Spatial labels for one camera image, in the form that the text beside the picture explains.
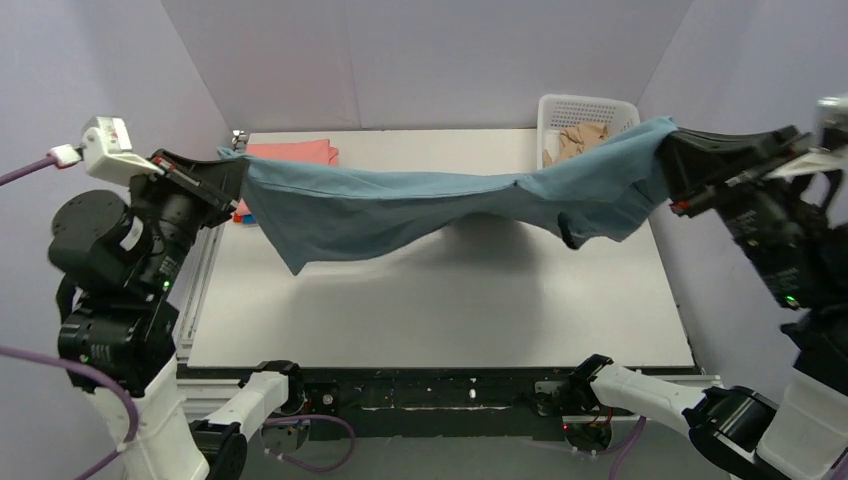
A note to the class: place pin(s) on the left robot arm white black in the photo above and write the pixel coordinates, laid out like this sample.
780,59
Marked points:
119,259

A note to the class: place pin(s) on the aluminium left side rail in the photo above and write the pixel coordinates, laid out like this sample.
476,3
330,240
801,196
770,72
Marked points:
192,284

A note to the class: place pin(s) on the grey-blue t shirt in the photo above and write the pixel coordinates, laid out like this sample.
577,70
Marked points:
313,213

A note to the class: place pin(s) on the white plastic basket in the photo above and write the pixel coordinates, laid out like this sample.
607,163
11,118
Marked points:
558,111

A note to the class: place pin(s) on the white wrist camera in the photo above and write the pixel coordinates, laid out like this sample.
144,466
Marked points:
829,152
106,152

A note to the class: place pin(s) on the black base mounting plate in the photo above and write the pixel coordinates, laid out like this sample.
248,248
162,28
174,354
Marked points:
543,419

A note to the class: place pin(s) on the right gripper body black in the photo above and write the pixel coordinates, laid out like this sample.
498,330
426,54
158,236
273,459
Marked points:
722,188

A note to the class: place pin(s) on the beige crumpled t shirt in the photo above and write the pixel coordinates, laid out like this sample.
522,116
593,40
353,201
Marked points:
576,140

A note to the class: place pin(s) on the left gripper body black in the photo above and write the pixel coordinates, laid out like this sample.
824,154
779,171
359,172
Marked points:
192,183

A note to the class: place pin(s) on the aluminium front frame rail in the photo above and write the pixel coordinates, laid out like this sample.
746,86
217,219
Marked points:
420,390

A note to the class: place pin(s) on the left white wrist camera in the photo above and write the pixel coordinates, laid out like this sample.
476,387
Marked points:
106,152

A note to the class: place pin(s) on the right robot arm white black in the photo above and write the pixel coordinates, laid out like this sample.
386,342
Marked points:
772,192

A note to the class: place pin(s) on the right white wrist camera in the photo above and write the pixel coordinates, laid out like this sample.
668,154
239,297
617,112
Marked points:
829,152

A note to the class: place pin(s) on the pink folded t shirt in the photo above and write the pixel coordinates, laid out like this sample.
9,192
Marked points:
313,152

